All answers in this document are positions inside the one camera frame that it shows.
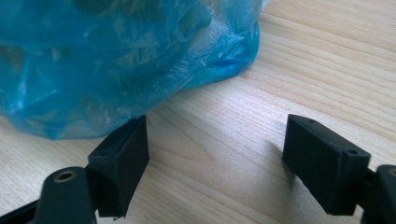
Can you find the blue plastic bag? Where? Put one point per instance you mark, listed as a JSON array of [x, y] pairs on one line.
[[118, 59]]

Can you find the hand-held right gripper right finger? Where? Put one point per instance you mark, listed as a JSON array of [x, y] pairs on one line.
[[323, 168]]

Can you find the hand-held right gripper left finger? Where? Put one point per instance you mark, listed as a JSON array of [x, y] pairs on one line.
[[120, 168]]

